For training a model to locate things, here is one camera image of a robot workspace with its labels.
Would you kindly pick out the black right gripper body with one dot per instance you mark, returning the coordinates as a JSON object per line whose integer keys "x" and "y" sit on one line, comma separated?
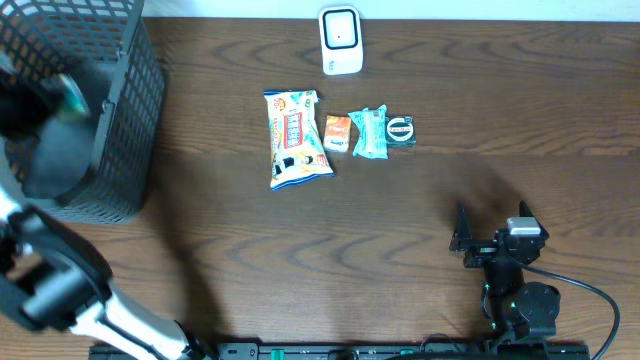
{"x": 481, "y": 251}

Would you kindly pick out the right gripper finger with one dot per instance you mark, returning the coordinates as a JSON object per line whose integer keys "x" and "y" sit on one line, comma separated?
{"x": 462, "y": 235}
{"x": 525, "y": 211}

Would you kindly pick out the teal snack packet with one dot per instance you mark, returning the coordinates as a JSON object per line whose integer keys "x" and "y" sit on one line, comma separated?
{"x": 371, "y": 143}

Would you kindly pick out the small orange carton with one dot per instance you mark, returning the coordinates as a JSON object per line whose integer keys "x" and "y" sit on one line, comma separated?
{"x": 337, "y": 133}

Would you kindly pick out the large yellow snack bag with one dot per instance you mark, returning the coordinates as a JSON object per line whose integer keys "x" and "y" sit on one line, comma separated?
{"x": 297, "y": 154}

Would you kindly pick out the light blue tissue pack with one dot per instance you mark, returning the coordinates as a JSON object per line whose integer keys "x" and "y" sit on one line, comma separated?
{"x": 73, "y": 105}

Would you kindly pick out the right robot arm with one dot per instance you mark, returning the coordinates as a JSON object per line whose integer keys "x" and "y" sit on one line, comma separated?
{"x": 521, "y": 312}

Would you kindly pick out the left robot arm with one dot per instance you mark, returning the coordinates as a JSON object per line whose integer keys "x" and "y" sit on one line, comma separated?
{"x": 72, "y": 287}

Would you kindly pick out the grey plastic mesh basket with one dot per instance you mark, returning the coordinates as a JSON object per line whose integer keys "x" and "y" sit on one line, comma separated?
{"x": 91, "y": 171}

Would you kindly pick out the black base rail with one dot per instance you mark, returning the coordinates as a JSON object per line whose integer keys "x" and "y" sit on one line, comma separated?
{"x": 438, "y": 349}

